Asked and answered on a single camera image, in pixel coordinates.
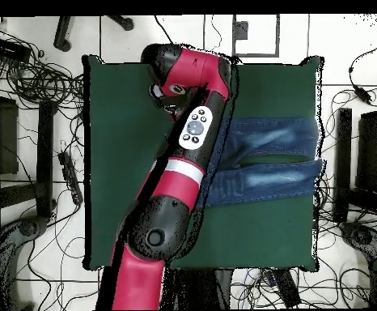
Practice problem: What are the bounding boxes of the blue denim jeans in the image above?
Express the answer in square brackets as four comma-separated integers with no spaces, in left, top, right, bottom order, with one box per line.
[194,115,324,211]

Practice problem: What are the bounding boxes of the black power strip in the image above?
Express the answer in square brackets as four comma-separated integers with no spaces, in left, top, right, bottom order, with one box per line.
[272,268,302,309]
[57,151,84,206]

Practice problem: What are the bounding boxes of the dark green table cloth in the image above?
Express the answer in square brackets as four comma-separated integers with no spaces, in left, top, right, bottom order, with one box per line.
[82,54,324,272]

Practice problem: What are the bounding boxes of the grey square frame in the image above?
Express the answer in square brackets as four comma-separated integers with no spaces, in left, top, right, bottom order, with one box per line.
[231,14,281,58]

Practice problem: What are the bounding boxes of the black chair leg with caster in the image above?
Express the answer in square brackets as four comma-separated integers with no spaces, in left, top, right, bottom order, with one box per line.
[108,14,135,32]
[53,15,74,53]

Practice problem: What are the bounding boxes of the black power adapter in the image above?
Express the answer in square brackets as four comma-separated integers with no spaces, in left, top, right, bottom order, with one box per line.
[352,84,375,105]

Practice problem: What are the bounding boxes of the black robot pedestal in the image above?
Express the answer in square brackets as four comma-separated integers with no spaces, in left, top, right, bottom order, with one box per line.
[162,268,233,310]

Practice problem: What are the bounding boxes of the tangle of black cables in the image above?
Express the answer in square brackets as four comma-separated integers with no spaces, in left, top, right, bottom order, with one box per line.
[0,23,86,111]

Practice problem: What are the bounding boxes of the black box with cables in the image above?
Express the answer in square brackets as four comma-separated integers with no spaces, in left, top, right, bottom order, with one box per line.
[0,36,32,62]

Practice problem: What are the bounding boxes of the black stand frame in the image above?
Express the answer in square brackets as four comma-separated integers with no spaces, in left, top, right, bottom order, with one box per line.
[333,82,377,228]
[0,73,59,224]

